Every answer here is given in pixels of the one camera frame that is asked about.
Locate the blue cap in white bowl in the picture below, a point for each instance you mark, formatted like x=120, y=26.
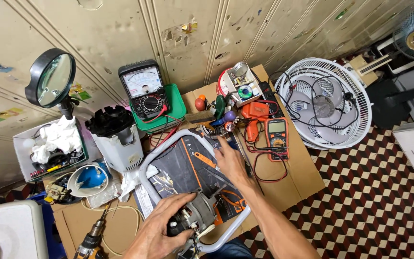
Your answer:
x=90, y=178

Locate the grey blender base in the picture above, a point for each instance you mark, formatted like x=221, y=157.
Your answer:
x=115, y=144

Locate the white crumpled tissue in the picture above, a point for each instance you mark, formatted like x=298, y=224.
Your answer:
x=131, y=181

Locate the red white round tin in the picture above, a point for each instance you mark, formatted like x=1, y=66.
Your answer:
x=222, y=84

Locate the person's left hand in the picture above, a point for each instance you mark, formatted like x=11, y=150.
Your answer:
x=153, y=230

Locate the black power strip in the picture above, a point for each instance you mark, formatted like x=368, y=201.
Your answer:
x=268, y=94

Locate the white crumpled cloth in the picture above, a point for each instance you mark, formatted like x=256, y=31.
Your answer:
x=61, y=138

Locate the black magnifying glass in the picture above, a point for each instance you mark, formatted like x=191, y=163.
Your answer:
x=53, y=77

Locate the black analog multimeter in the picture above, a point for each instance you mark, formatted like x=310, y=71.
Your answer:
x=144, y=90

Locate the orange digital multimeter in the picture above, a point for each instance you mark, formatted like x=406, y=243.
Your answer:
x=276, y=138

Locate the red multimeter lead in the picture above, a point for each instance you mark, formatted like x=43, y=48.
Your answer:
x=284, y=172

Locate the grey electric fan motor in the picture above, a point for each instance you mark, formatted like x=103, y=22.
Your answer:
x=201, y=212

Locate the beige switch part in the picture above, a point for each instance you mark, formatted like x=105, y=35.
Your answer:
x=55, y=191

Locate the person's leg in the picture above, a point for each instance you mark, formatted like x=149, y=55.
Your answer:
x=228, y=250

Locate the beige wooden block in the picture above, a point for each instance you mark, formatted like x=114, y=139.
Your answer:
x=363, y=70

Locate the white box fan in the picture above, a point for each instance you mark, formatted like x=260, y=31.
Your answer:
x=325, y=108

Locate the dark work mat orange print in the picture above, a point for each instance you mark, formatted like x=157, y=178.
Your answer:
x=182, y=165

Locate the orange glue gun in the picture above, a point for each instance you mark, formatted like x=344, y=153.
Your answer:
x=255, y=113

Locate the brown cardboard sheet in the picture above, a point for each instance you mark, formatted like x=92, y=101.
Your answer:
x=300, y=172

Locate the green plastic container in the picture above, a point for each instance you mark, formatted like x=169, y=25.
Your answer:
x=176, y=108

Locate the green solder spool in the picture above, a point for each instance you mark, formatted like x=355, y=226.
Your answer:
x=245, y=92

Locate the wooden brush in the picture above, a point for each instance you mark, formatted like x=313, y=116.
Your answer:
x=199, y=117

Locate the round metal tin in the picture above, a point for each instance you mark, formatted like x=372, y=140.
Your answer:
x=240, y=68

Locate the person's right hand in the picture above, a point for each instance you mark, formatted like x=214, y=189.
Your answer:
x=234, y=163

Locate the person's right fingers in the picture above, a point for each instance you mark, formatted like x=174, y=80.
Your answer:
x=222, y=147

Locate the cardboard box of parts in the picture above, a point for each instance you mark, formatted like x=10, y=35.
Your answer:
x=23, y=154

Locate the small white cardboard box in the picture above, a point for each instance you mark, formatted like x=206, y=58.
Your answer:
x=244, y=81

